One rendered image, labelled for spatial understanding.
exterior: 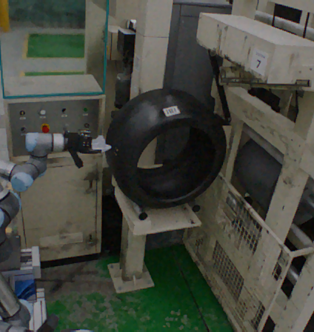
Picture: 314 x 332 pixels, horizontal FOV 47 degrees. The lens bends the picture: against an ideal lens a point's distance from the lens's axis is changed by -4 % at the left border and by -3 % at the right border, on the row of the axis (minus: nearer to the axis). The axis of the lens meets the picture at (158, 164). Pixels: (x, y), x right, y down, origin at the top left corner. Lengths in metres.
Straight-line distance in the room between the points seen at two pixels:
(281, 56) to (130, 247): 1.55
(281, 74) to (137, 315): 1.74
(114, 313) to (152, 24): 1.74
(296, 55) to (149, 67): 0.74
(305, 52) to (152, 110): 0.64
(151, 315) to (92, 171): 0.99
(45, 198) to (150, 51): 1.12
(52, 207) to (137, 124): 1.05
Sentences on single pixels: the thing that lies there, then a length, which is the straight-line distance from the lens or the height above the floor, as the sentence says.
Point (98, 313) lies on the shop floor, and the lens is 2.51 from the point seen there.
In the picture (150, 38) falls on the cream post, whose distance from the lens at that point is 1.80.
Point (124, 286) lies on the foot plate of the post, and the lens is 2.64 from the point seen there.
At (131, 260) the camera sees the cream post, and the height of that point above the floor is 0.22.
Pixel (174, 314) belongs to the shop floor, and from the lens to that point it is 2.54.
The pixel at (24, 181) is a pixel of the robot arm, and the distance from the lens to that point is 1.49.
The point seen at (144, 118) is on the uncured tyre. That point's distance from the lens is 1.55.
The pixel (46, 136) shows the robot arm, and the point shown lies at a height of 1.30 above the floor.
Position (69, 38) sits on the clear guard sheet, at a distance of 2.01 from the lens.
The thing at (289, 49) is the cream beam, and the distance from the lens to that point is 1.40.
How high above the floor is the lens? 2.01
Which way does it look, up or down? 30 degrees down
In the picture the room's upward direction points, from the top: 7 degrees clockwise
